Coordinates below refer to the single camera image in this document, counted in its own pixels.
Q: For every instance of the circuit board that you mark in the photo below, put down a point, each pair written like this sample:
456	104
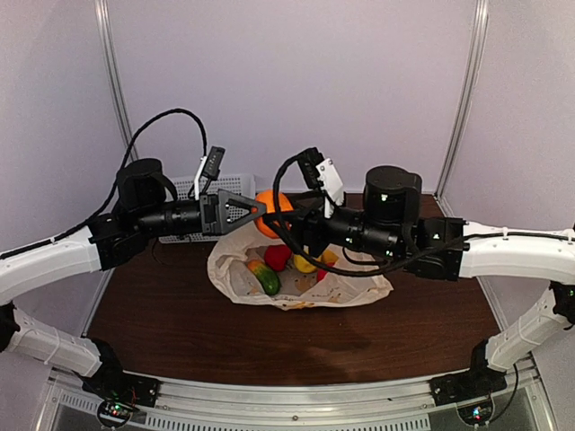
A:
476	414
114	414

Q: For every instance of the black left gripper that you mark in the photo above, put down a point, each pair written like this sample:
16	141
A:
219	203

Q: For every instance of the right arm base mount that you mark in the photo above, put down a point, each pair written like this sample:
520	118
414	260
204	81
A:
467	385

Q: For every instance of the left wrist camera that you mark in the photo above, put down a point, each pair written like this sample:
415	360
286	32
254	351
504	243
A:
208	171

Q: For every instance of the banana print plastic bag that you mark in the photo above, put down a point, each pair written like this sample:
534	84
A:
228	272

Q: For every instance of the right aluminium corner post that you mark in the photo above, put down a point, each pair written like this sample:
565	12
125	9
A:
471	73

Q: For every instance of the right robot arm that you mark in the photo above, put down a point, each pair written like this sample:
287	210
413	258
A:
389	226

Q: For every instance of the aluminium front rail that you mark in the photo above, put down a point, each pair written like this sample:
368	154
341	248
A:
406	404

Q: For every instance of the aluminium corner post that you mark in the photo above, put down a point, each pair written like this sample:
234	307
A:
103	22
471	73

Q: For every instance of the orange fruit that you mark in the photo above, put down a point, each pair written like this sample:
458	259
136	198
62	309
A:
266	197

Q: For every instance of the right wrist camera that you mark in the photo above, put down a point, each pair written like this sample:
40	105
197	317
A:
320	173

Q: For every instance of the green yellow mango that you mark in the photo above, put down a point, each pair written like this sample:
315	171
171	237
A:
266	276

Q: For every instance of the white perforated plastic basket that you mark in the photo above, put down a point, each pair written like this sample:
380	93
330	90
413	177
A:
179	220

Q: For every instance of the left circuit board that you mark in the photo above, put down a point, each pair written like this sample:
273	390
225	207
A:
114	414

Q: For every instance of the red apple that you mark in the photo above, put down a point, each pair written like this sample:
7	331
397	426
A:
277	256

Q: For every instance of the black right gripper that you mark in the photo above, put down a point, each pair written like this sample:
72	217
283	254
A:
308	219

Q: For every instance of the right circuit board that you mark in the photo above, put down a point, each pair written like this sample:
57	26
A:
476	414

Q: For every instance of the yellow lemon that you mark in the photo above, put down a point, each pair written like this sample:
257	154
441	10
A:
302	265

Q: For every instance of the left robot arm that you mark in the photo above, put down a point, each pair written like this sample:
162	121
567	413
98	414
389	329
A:
147	208

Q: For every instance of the left aluminium corner post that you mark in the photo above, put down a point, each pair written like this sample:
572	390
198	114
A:
103	22

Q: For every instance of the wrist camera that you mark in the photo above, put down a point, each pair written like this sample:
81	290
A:
320	173
208	171

